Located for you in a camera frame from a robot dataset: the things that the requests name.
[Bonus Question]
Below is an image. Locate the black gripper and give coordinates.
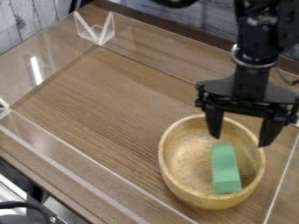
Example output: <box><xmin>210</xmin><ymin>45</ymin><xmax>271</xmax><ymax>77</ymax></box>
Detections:
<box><xmin>195</xmin><ymin>65</ymin><xmax>299</xmax><ymax>147</ymax></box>

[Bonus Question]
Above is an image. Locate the wooden bowl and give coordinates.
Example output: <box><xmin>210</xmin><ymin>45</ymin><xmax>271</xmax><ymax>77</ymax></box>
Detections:
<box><xmin>158</xmin><ymin>115</ymin><xmax>266</xmax><ymax>210</ymax></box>

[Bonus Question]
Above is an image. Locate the green rectangular block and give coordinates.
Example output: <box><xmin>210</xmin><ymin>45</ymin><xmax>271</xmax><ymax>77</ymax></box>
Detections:
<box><xmin>211</xmin><ymin>143</ymin><xmax>242</xmax><ymax>194</ymax></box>

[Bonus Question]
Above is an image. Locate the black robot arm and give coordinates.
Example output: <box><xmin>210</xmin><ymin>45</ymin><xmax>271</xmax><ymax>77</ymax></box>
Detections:
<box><xmin>195</xmin><ymin>0</ymin><xmax>299</xmax><ymax>147</ymax></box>

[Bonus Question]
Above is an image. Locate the clear acrylic enclosure wall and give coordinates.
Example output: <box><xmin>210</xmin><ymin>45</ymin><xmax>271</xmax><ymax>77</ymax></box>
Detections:
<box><xmin>0</xmin><ymin>3</ymin><xmax>299</xmax><ymax>224</ymax></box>

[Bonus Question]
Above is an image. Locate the clear acrylic corner bracket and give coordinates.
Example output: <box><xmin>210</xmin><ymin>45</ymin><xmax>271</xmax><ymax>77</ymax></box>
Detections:
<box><xmin>74</xmin><ymin>11</ymin><xmax>115</xmax><ymax>46</ymax></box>

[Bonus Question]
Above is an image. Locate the black cable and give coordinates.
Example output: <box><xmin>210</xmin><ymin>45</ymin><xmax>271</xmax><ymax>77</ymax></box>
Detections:
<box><xmin>0</xmin><ymin>200</ymin><xmax>52</xmax><ymax>224</ymax></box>

